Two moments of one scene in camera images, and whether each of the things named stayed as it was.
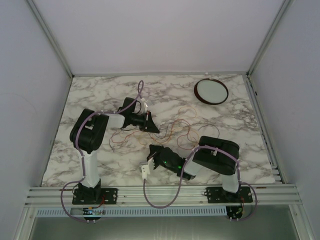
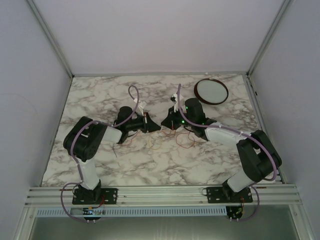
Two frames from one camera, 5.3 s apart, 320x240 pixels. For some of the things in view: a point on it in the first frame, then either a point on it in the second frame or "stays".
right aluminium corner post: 270,36 stays
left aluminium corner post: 43,26 stays
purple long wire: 184,125 → 114,150
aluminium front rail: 277,194 stays
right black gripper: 154,151 → 170,122
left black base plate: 107,196 stays
